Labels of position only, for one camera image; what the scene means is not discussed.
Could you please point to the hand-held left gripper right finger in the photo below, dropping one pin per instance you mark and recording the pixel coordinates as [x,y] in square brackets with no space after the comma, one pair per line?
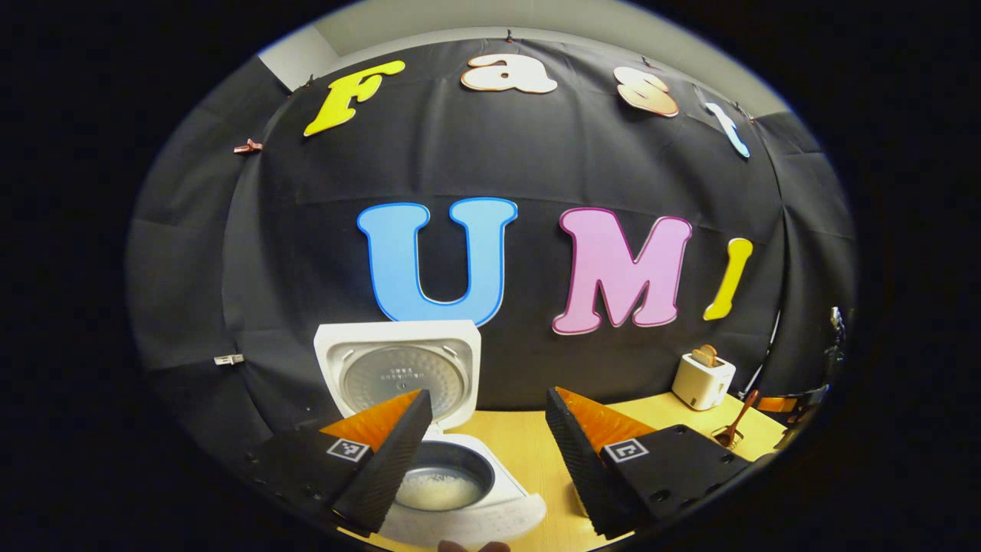
[582,460]

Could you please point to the white toaster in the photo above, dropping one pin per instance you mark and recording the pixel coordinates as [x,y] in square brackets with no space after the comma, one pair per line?
[701,383]

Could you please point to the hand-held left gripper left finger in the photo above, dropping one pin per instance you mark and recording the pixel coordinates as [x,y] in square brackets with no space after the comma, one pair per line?
[398,460]

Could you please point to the brown wooden spoon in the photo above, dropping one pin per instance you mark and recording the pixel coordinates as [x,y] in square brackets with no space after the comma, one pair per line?
[739,420]

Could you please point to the white cloth clip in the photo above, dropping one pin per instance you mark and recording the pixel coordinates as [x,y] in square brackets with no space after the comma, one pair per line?
[228,359]

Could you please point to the black backdrop cloth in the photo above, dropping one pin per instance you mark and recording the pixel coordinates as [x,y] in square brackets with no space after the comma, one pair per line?
[536,153]

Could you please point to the white rice cooker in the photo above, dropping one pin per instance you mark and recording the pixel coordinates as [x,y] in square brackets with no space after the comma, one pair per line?
[398,376]

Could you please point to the white rice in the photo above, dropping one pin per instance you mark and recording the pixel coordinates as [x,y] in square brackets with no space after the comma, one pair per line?
[438,491]

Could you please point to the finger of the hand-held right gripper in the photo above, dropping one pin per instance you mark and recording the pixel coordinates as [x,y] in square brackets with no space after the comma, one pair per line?
[770,404]

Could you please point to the copper cloth clip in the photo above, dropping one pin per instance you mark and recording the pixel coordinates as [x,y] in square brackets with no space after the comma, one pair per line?
[247,146]

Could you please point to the toast bread slice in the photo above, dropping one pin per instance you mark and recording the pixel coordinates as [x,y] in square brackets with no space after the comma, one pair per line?
[705,355]

